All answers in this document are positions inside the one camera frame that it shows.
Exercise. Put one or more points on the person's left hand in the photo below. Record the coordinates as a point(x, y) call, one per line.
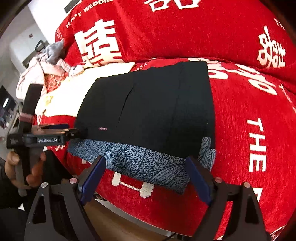
point(34, 179)

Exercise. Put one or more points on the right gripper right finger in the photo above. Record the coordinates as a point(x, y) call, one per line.
point(245, 221)

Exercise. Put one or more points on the black pants with patterned lining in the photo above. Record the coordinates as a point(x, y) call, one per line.
point(145, 123)

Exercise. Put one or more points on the red blanket with white characters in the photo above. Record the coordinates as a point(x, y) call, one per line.
point(251, 68)

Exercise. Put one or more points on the pile of clothes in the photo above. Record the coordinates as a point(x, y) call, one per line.
point(48, 69)

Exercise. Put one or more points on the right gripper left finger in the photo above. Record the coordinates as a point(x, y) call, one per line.
point(58, 213)

